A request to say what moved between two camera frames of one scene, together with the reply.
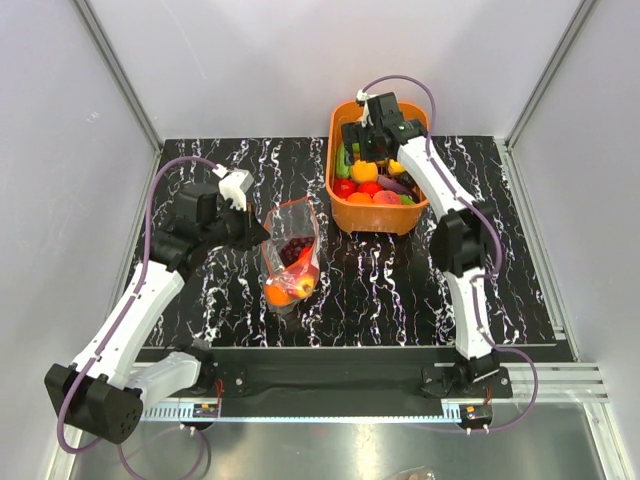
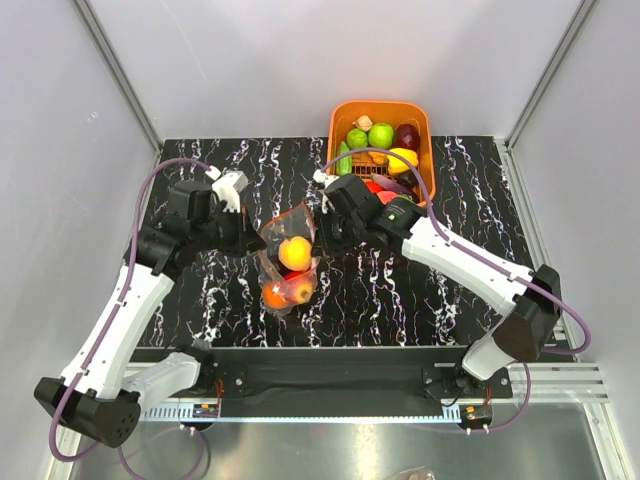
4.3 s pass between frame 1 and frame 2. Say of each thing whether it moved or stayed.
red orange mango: moved
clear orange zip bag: stayed
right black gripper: moved
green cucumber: stayed
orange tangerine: stayed
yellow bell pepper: stayed
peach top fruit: moved
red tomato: stayed
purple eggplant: stayed
